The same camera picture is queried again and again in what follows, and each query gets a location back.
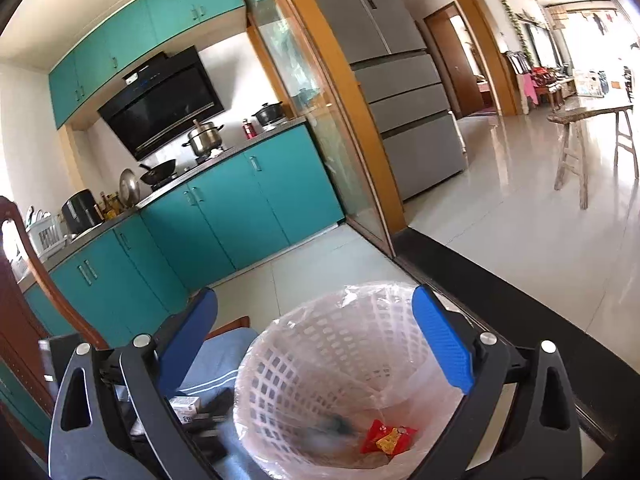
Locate red snack wrapper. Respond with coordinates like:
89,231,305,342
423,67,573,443
360,419,418,458

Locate teal lower kitchen cabinets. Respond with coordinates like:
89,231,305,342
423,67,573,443
0,118,346,441

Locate white lattice trash basket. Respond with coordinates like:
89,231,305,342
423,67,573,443
233,282,469,480

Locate small white printed carton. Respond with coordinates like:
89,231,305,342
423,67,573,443
169,396,201,425

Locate blue striped seat cloth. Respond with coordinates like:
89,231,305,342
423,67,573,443
114,326,271,480

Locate brown wooden chair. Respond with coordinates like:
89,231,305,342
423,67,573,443
0,195,252,461

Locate white dish rack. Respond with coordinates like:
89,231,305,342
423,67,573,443
26,209,66,260

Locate black air fryer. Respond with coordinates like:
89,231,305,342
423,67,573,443
61,188,104,235

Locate black wok pan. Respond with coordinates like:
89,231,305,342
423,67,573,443
139,159,177,186

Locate wooden bench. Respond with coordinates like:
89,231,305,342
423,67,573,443
546,103,640,212

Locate steel stock pot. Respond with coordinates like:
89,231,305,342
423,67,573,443
183,119,224,157

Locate red canister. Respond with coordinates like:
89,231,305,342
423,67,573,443
242,119,257,139

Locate black range hood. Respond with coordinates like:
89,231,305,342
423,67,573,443
99,47,224,162

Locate black casserole pot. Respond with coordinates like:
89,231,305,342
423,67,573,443
253,102,286,127

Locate wood-framed glass sliding door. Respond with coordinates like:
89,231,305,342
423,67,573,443
245,0,407,257

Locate grey multi-door refrigerator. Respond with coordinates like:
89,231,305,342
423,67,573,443
316,0,468,200

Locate teal upper wall cabinets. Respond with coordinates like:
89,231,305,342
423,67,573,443
49,0,244,127

